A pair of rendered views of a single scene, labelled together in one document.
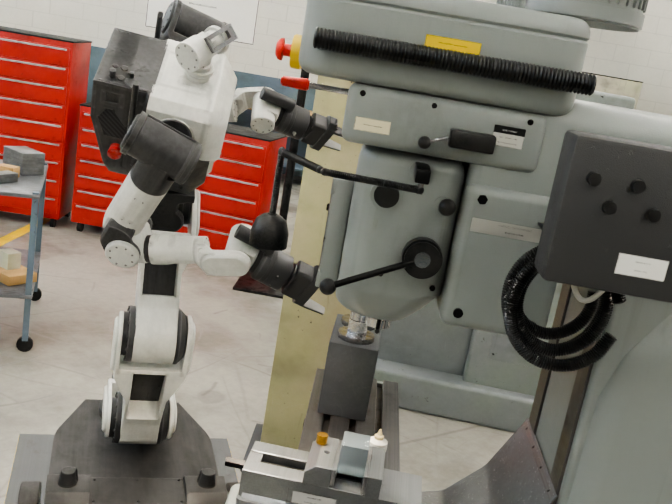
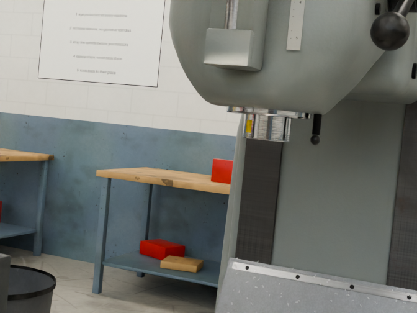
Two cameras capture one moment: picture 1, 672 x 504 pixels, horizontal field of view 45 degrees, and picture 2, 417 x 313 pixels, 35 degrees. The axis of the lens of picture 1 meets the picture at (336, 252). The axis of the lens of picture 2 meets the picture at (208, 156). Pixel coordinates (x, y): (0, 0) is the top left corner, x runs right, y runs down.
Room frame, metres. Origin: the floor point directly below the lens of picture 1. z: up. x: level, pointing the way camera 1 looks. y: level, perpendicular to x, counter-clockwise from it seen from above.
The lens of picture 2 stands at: (1.30, 0.54, 1.29)
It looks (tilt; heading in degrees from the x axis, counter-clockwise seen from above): 3 degrees down; 291
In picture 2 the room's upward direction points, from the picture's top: 5 degrees clockwise
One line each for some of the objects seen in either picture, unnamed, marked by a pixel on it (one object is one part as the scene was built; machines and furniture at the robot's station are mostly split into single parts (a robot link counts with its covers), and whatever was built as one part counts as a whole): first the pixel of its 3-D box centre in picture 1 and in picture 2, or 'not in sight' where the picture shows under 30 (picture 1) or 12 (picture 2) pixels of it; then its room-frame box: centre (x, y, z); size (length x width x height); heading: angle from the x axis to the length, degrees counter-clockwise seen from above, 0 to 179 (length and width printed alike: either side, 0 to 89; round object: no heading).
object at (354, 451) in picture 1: (353, 454); not in sight; (1.42, -0.10, 1.03); 0.06 x 0.05 x 0.06; 176
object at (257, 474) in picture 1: (333, 479); not in sight; (1.42, -0.07, 0.97); 0.35 x 0.15 x 0.11; 86
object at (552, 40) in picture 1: (438, 46); not in sight; (1.48, -0.12, 1.81); 0.47 x 0.26 x 0.16; 89
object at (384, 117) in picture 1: (439, 122); not in sight; (1.48, -0.14, 1.68); 0.34 x 0.24 x 0.10; 89
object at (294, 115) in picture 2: not in sight; (269, 112); (1.48, -0.10, 1.31); 0.09 x 0.09 x 0.01
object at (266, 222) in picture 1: (270, 229); not in sight; (1.48, 0.13, 1.43); 0.07 x 0.07 x 0.06
